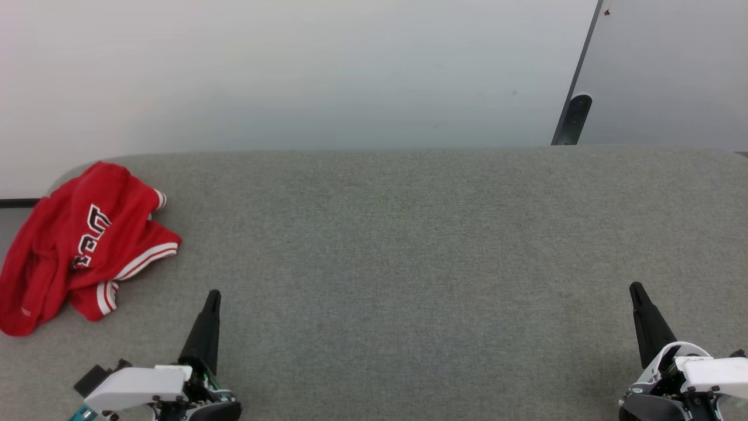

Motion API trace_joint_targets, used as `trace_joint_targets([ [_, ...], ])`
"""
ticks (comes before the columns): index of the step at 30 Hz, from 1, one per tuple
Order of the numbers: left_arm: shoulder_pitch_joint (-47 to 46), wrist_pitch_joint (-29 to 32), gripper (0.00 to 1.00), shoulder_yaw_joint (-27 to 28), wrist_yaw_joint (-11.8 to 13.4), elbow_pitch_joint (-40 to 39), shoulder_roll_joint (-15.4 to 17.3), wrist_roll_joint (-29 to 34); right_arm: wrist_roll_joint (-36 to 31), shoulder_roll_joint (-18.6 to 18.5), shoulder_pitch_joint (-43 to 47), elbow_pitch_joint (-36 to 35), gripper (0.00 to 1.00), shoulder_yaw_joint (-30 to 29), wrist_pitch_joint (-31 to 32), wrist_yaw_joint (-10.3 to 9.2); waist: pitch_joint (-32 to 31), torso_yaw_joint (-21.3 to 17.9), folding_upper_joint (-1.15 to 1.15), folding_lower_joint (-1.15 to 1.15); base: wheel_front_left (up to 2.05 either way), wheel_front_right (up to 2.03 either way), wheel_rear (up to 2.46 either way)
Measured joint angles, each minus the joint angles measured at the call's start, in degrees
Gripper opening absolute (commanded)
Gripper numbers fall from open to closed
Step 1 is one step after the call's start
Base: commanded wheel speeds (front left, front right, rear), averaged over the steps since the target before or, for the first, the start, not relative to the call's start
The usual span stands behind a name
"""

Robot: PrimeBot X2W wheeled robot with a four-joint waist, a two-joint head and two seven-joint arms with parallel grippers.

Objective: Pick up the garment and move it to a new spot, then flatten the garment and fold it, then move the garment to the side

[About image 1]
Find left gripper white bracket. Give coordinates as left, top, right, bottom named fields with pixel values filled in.
left=84, top=289, right=243, bottom=421

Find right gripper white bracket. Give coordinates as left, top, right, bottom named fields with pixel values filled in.
left=619, top=282, right=748, bottom=421

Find red jersey white sleeves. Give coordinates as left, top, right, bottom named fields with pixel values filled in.
left=0, top=161, right=182, bottom=337

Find grey fabric sofa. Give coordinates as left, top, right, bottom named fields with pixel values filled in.
left=0, top=145, right=748, bottom=421

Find black panel edge strip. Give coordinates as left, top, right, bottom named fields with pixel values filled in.
left=551, top=0, right=604, bottom=146

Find black rounded door handle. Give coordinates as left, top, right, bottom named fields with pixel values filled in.
left=560, top=94, right=593, bottom=146

